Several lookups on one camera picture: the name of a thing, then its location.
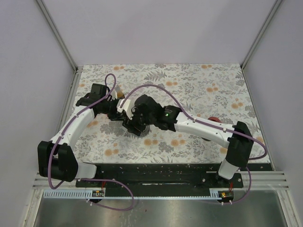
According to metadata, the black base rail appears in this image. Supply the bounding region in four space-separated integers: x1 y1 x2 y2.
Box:
76 164 243 198

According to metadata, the purple cable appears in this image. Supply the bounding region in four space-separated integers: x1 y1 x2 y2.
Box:
47 73 135 211
119 84 268 205

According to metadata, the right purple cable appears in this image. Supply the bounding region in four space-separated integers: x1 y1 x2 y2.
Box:
119 84 268 205

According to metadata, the glass coffee server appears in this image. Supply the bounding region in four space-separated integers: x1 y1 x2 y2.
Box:
137 126 151 138

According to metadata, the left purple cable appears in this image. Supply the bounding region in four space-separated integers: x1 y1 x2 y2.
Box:
47 73 135 211

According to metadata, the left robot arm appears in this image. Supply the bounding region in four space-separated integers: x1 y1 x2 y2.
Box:
37 83 124 187

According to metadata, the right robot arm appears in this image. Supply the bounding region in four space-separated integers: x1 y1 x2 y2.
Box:
117 95 254 187

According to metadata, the floral table mat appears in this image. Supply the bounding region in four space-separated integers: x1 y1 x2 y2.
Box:
74 63 270 163

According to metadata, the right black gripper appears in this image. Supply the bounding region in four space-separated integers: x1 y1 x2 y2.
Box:
122 105 155 137

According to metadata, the red and grey cup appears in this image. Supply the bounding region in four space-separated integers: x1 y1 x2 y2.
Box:
201 116 222 142

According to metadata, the white slotted cable duct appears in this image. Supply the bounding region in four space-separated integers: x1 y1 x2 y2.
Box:
43 189 105 199

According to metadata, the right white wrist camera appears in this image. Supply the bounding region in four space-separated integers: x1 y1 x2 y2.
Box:
116 98 134 119

